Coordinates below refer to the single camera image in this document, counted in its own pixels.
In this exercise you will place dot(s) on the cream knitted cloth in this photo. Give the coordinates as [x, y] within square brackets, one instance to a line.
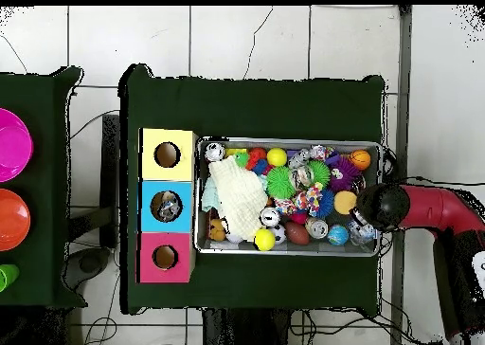
[238, 197]

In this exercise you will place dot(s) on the green spiky ball with eyes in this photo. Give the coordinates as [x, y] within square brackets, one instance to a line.
[280, 183]

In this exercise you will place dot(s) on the brown toy football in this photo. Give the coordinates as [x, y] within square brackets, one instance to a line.
[298, 233]

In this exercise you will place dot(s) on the purple spiky ball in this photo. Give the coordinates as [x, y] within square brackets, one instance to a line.
[345, 173]

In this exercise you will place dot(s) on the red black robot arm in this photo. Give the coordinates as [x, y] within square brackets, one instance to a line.
[439, 208]

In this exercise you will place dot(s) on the wooden box with three holes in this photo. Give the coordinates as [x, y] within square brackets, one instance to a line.
[182, 193]

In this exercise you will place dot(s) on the clear mesh bin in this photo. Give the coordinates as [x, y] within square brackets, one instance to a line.
[204, 246]

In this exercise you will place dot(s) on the red silver soda can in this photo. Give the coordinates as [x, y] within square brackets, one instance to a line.
[215, 151]

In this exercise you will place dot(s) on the yellow ball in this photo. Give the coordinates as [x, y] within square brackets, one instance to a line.
[264, 239]
[276, 157]

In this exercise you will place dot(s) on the plain green spiky ball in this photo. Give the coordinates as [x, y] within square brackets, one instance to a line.
[320, 173]

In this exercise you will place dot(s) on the wooden toy burger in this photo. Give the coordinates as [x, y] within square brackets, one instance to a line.
[345, 202]

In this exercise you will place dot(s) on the small globe ball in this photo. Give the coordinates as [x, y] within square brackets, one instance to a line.
[338, 235]

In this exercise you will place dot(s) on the orange plate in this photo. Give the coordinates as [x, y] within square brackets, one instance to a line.
[11, 220]

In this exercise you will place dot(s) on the pink plate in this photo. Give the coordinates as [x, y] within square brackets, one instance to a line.
[11, 144]

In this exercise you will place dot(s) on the green cup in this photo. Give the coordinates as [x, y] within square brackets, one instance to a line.
[6, 277]

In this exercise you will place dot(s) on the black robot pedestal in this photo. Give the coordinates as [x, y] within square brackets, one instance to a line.
[250, 330]

